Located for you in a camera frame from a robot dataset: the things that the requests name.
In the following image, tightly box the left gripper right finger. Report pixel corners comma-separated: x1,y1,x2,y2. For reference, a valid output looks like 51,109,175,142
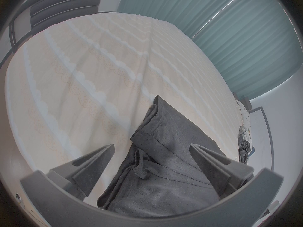
189,144,254,200

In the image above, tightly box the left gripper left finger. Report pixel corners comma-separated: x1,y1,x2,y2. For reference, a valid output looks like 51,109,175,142
48,144,115,201

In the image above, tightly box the black T-shirt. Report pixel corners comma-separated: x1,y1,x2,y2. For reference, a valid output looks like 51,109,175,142
97,95,231,218

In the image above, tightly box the pile of clothes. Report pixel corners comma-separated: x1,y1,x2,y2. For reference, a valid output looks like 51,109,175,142
238,126,255,155

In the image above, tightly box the bed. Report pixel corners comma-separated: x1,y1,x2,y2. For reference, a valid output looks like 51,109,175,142
4,12,275,210

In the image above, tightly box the black garment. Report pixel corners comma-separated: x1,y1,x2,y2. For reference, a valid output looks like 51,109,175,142
237,137,252,164

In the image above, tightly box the white printed pillow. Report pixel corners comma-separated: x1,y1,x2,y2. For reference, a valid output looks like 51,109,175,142
235,99,252,129

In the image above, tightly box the grey bedside table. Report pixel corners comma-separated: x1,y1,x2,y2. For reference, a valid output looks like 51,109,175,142
233,91,252,111

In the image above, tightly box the blue-green curtain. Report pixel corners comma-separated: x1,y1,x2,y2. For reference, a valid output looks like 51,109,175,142
191,0,303,100
117,0,258,40

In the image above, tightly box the black chest of drawers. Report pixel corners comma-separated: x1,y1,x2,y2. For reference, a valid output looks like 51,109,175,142
30,0,104,34

